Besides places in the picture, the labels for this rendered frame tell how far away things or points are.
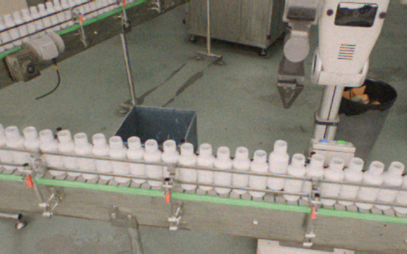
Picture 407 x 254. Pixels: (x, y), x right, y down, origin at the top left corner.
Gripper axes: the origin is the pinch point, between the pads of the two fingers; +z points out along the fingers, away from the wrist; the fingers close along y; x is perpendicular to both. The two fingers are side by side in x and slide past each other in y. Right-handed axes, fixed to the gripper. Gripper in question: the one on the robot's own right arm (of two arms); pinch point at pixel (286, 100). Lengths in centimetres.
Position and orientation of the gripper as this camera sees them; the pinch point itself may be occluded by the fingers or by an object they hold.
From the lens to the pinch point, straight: 101.4
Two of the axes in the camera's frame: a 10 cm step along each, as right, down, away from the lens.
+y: -1.3, 5.9, -8.0
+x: 9.9, 1.0, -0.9
